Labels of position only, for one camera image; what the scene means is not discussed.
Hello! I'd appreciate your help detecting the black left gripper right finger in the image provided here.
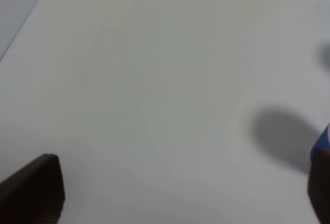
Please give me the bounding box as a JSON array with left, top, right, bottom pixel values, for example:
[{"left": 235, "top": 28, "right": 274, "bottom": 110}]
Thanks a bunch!
[{"left": 307, "top": 148, "right": 329, "bottom": 224}]

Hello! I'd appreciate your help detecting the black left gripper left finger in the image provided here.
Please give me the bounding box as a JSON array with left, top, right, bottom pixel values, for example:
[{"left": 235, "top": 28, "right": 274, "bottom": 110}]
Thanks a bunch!
[{"left": 1, "top": 154, "right": 65, "bottom": 224}]

